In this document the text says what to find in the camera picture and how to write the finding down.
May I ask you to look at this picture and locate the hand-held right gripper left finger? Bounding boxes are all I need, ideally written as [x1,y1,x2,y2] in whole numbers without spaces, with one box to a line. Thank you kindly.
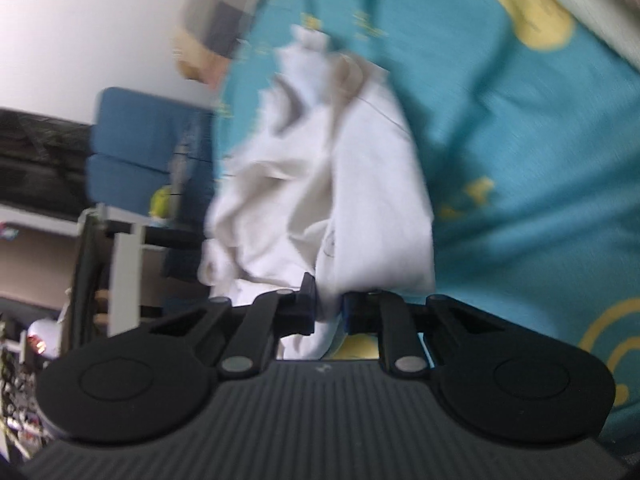
[149,272,319,380]

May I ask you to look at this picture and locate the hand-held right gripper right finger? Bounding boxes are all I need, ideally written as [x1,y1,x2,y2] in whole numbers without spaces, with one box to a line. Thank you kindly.
[342,290,507,379]

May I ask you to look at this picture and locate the white shirt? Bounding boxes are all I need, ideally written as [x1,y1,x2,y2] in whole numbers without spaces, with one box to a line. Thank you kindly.
[197,25,437,361]

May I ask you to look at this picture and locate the green plush toy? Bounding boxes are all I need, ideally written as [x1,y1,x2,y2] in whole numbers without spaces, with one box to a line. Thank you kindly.
[150,185,174,219]

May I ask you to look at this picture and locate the grey cloth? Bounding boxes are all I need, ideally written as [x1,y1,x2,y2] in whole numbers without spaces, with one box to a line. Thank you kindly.
[170,139,190,196]

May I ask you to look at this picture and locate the teal printed bed sheet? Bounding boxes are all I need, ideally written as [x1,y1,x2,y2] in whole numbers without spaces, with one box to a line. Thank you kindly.
[212,0,640,461]

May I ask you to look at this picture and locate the white space heater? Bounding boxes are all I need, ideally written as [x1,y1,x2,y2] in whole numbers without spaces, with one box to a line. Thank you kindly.
[27,317,67,362]

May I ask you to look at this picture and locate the checked pillow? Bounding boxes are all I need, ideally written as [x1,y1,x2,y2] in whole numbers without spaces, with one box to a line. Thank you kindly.
[172,0,297,87]

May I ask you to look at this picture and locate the dark window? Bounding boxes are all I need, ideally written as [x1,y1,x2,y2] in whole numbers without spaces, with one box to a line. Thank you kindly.
[0,107,97,211]

